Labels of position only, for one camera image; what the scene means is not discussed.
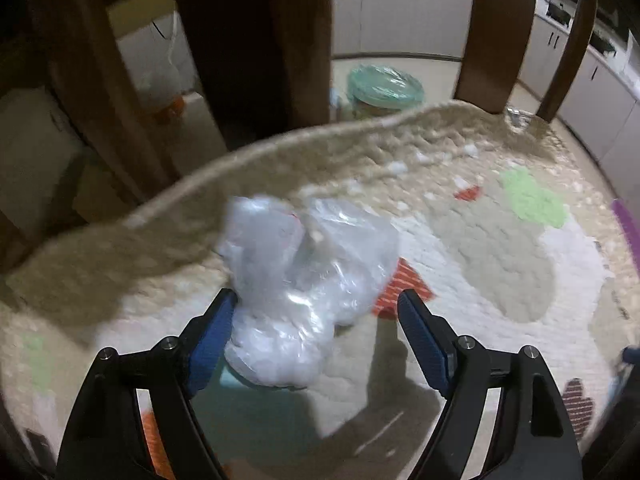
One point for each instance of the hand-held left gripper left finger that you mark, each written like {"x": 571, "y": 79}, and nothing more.
{"x": 212, "y": 345}

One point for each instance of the brown wooden chair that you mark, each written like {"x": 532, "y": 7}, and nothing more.
{"x": 250, "y": 35}

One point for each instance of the white kitchen cabinets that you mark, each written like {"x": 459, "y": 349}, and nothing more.
{"x": 400, "y": 20}

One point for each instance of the purple plastic basket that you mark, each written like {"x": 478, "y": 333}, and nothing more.
{"x": 627, "y": 225}

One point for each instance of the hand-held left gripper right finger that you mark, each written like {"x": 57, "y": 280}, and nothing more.
{"x": 422, "y": 345}

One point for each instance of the clear plastic bag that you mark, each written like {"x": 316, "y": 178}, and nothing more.
{"x": 300, "y": 300}

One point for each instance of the white hanging plastic bag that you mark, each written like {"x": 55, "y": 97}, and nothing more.
{"x": 162, "y": 60}

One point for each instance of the trash bin with green liner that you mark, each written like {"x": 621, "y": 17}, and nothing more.
{"x": 385, "y": 85}

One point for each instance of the orange round object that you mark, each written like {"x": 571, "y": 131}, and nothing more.
{"x": 170, "y": 107}

